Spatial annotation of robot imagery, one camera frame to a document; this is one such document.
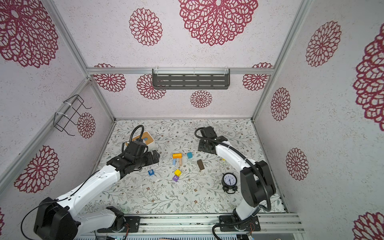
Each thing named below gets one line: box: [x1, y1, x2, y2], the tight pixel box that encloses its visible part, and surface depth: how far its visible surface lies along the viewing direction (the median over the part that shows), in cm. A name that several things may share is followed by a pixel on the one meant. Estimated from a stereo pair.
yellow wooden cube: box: [174, 169, 182, 177], surface depth 92 cm
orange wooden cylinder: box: [172, 153, 183, 159], surface depth 99 cm
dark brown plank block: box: [197, 159, 205, 170], surface depth 97 cm
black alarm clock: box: [221, 172, 238, 195], surface depth 87 cm
